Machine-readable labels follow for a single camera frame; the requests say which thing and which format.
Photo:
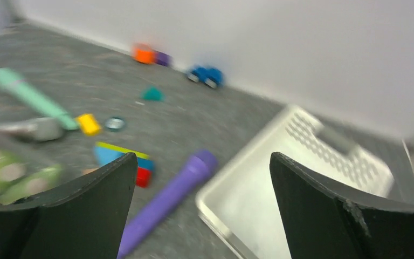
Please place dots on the orange and purple block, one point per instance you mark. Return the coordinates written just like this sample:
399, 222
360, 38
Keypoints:
145, 54

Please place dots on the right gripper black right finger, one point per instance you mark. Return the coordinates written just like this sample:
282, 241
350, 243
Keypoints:
324, 218

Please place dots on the clear polka dot zip bag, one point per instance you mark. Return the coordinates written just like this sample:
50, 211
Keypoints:
23, 151

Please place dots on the purple toy microphone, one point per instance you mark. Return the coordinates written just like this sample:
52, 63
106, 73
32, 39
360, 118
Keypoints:
198, 168

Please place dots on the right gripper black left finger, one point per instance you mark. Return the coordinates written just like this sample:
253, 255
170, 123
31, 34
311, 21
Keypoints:
83, 218

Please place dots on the teal small block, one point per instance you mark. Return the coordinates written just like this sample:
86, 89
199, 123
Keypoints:
152, 94

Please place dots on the yellow small brick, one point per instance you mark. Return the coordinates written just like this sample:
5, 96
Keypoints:
88, 124

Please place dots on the small round teal gear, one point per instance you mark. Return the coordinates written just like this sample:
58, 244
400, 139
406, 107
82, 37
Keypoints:
114, 124

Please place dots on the blue toy car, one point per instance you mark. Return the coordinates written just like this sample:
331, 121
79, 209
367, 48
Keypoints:
209, 76

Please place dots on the small wooden cube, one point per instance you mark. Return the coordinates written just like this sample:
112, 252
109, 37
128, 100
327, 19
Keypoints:
87, 171

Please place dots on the green toy cabbage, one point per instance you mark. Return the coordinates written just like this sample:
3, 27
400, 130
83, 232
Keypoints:
21, 178

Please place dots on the white perforated plastic basket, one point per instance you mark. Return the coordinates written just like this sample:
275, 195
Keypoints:
243, 202

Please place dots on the silver toy microphone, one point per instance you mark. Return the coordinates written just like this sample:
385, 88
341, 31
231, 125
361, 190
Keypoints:
36, 129

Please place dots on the blue red green brick stack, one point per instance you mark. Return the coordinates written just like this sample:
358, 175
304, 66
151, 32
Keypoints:
106, 153

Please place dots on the mint green toy microphone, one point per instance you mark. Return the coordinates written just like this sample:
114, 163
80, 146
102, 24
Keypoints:
16, 85

